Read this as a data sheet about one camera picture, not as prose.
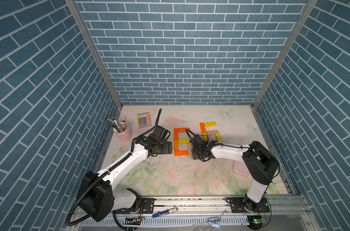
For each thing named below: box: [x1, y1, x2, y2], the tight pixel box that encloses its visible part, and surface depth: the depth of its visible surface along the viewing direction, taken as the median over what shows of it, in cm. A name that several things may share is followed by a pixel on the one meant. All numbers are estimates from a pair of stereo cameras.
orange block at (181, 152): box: [174, 150, 189, 156], surface depth 93 cm
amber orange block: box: [174, 139, 179, 152], surface depth 98 cm
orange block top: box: [199, 122, 207, 133], surface depth 109 cm
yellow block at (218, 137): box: [215, 133, 224, 143], surface depth 104 cm
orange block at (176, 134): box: [173, 128, 179, 140], surface depth 105 cm
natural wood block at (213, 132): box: [206, 129, 220, 137], surface depth 105 cm
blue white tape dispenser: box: [207, 216, 222, 230], surface depth 70 cm
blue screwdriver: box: [151, 206, 178, 219], surface depth 72 cm
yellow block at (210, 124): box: [203, 121, 217, 128], surface depth 110 cm
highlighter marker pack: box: [137, 112, 152, 129], surface depth 113 cm
